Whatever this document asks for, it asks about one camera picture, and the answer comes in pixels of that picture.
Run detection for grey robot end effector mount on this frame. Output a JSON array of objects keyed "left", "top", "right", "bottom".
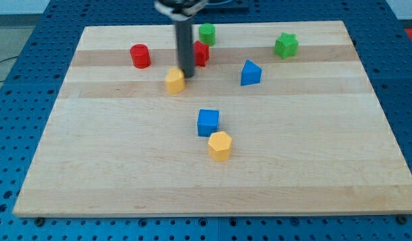
[{"left": 154, "top": 0, "right": 209, "bottom": 20}]

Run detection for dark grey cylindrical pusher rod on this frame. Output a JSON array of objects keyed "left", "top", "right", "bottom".
[{"left": 174, "top": 17, "right": 195, "bottom": 78}]

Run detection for blue triangle block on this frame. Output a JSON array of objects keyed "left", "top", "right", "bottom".
[{"left": 240, "top": 60, "right": 262, "bottom": 86}]

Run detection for blue cube block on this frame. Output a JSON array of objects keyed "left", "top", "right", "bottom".
[{"left": 197, "top": 109, "right": 219, "bottom": 137}]

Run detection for green cylinder block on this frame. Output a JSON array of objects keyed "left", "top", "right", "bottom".
[{"left": 198, "top": 23, "right": 216, "bottom": 46}]

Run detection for red star block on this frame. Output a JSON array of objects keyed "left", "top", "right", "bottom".
[{"left": 194, "top": 41, "right": 209, "bottom": 67}]

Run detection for red cylinder block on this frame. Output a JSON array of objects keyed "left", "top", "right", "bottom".
[{"left": 130, "top": 44, "right": 151, "bottom": 69}]

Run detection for yellow heart block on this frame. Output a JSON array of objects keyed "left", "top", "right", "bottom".
[{"left": 165, "top": 67, "right": 185, "bottom": 94}]

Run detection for green star block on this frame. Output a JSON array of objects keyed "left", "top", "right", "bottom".
[{"left": 274, "top": 32, "right": 298, "bottom": 59}]

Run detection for yellow hexagon block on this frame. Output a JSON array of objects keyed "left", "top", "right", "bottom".
[{"left": 207, "top": 131, "right": 233, "bottom": 162}]

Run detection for black cable on floor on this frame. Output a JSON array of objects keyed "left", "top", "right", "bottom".
[{"left": 0, "top": 55, "right": 19, "bottom": 84}]

